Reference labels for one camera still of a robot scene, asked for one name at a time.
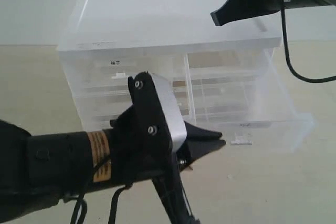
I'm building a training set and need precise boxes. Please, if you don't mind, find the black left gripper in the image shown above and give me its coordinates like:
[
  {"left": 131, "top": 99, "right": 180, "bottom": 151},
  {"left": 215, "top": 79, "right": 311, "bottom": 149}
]
[{"left": 111, "top": 106, "right": 226, "bottom": 223}]

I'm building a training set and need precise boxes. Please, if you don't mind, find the small drawer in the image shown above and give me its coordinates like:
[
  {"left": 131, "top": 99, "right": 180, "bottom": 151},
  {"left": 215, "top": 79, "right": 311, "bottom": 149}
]
[
  {"left": 62, "top": 55, "right": 186, "bottom": 96},
  {"left": 183, "top": 49, "right": 314, "bottom": 152}
]

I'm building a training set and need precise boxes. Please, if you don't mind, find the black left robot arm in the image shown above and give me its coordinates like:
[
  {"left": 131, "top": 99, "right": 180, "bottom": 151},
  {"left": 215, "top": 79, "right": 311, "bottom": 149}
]
[{"left": 1, "top": 107, "right": 226, "bottom": 223}]

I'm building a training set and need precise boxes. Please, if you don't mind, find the white translucent drawer cabinet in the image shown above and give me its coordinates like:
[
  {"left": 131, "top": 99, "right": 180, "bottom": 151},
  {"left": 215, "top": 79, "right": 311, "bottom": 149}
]
[{"left": 57, "top": 0, "right": 281, "bottom": 116}]

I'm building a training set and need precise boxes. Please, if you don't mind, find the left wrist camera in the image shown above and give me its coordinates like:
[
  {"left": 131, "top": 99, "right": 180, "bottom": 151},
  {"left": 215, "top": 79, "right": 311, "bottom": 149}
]
[{"left": 128, "top": 71, "right": 187, "bottom": 155}]

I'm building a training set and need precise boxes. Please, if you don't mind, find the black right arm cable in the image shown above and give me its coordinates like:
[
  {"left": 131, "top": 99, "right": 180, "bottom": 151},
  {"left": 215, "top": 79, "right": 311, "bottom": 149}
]
[{"left": 275, "top": 0, "right": 336, "bottom": 83}]

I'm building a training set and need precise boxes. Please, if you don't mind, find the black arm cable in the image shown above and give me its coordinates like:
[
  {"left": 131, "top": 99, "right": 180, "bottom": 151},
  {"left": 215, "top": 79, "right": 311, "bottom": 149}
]
[
  {"left": 275, "top": 0, "right": 336, "bottom": 83},
  {"left": 62, "top": 155, "right": 132, "bottom": 224}
]

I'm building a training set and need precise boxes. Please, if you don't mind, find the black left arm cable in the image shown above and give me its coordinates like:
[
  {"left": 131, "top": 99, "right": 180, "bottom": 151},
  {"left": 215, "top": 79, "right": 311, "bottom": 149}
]
[{"left": 62, "top": 155, "right": 132, "bottom": 224}]

